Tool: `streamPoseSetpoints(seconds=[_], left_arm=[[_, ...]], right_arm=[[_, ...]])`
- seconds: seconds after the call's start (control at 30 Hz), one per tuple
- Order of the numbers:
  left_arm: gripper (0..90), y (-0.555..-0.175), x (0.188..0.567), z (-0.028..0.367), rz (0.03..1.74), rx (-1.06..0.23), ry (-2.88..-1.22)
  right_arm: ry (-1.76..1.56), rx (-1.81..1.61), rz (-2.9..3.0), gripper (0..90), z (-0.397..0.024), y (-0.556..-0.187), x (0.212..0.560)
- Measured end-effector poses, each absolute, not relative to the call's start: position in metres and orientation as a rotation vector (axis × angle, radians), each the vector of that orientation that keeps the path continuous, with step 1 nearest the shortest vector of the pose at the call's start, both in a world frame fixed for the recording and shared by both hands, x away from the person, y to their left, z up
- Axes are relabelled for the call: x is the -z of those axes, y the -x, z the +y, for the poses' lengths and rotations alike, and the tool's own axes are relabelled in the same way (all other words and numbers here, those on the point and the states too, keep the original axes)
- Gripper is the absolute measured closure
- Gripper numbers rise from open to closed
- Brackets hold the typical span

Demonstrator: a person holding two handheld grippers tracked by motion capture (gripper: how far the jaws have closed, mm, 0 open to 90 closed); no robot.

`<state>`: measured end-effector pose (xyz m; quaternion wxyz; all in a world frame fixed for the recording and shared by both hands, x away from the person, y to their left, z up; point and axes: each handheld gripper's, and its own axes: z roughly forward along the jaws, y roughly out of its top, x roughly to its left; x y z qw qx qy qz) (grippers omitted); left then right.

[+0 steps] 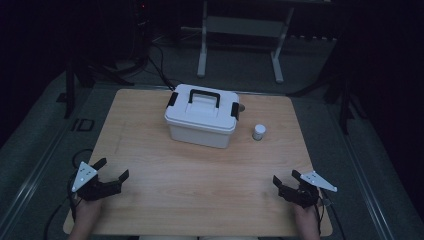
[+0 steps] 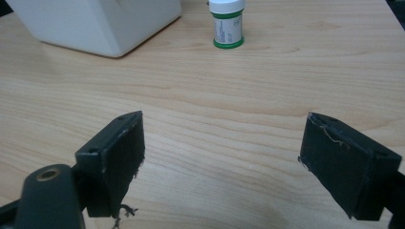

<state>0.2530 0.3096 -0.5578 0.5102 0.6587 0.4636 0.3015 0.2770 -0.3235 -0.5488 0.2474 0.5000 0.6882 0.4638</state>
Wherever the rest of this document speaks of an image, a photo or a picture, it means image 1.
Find right hand-held gripper black cable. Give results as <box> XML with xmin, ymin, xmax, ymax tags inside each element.
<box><xmin>314</xmin><ymin>195</ymin><xmax>348</xmax><ymax>240</ymax></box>

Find black tripod stand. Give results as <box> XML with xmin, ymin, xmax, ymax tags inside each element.
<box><xmin>55</xmin><ymin>58</ymin><xmax>135</xmax><ymax>120</ymax></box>
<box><xmin>285</xmin><ymin>49</ymin><xmax>368</xmax><ymax>136</ymax></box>

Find person's right hand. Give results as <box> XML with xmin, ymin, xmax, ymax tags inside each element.
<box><xmin>292</xmin><ymin>201</ymin><xmax>322</xmax><ymax>228</ymax></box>

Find black floor cable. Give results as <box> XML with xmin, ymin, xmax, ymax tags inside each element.
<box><xmin>145</xmin><ymin>42</ymin><xmax>176</xmax><ymax>92</ymax></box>

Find grey metal stand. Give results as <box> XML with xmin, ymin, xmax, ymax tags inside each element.
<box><xmin>195</xmin><ymin>0</ymin><xmax>296</xmax><ymax>85</ymax></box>

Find left hand-held gripper black cable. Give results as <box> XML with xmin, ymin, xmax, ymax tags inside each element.
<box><xmin>44</xmin><ymin>148</ymin><xmax>95</xmax><ymax>240</ymax></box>

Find person's left hand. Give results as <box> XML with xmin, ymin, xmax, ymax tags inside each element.
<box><xmin>73</xmin><ymin>198</ymin><xmax>105</xmax><ymax>226</ymax></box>

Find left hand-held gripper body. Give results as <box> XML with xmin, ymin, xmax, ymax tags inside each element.
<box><xmin>70</xmin><ymin>161</ymin><xmax>123</xmax><ymax>202</ymax></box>

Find small white bottle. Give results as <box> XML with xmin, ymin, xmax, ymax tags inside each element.
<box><xmin>252</xmin><ymin>123</ymin><xmax>267</xmax><ymax>142</ymax></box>

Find hand-held gripper black cable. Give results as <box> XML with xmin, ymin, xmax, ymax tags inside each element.
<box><xmin>314</xmin><ymin>195</ymin><xmax>348</xmax><ymax>240</ymax></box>
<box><xmin>44</xmin><ymin>148</ymin><xmax>95</xmax><ymax>240</ymax></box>

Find white storage box black handle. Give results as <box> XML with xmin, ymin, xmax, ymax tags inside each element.
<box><xmin>163</xmin><ymin>83</ymin><xmax>241</xmax><ymax>150</ymax></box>

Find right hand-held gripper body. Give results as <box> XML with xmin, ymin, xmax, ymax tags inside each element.
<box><xmin>279</xmin><ymin>170</ymin><xmax>339</xmax><ymax>210</ymax></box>

